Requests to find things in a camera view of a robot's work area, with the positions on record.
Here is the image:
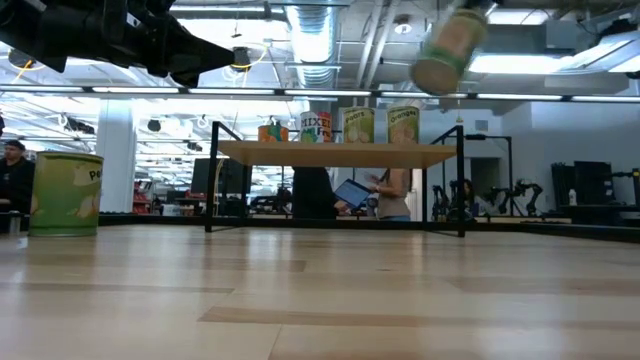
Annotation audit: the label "tablet with blue screen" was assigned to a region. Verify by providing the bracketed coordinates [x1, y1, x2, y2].
[333, 178, 374, 210]

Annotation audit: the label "black desk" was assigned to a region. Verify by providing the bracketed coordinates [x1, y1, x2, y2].
[558, 202, 640, 227]

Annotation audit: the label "pears label can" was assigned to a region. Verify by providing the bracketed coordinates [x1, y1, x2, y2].
[342, 106, 376, 145]
[28, 151, 105, 238]

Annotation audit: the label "short orange label can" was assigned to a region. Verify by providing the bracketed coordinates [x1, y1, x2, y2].
[257, 124, 290, 143]

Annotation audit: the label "wooden shelf black wire legs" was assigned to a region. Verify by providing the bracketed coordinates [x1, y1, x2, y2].
[204, 121, 467, 239]

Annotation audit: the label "wooden workbench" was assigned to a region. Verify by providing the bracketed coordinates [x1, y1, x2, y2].
[472, 213, 572, 225]

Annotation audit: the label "beige green label can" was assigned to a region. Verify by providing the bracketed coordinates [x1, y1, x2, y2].
[409, 7, 489, 97]

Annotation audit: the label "black panel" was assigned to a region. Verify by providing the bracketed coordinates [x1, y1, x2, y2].
[549, 159, 640, 207]

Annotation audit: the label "person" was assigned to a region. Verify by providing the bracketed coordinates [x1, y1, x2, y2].
[372, 168, 414, 222]
[459, 178, 479, 219]
[0, 139, 37, 217]
[292, 167, 347, 221]

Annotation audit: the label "black aluminium table frame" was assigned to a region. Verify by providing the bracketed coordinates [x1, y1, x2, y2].
[97, 212, 640, 245]

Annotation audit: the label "black hanging ceiling device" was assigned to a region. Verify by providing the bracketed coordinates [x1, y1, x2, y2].
[232, 46, 252, 72]

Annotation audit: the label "dark monitor screen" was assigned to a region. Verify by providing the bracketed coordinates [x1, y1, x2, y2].
[190, 158, 251, 197]

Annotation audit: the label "mixed fruit label can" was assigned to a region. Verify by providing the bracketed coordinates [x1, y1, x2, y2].
[299, 110, 334, 144]

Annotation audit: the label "long ceiling light strip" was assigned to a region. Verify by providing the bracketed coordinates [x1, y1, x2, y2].
[0, 86, 84, 95]
[188, 88, 276, 96]
[571, 95, 640, 103]
[476, 93, 564, 101]
[379, 90, 469, 100]
[283, 89, 373, 97]
[92, 87, 181, 95]

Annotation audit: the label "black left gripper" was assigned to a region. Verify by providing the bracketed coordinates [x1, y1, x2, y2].
[124, 0, 236, 89]

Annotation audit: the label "silver ventilation duct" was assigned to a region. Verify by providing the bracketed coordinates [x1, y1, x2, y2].
[284, 0, 347, 89]

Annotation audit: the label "oranges label can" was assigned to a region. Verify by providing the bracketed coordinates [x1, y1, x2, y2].
[386, 105, 421, 145]

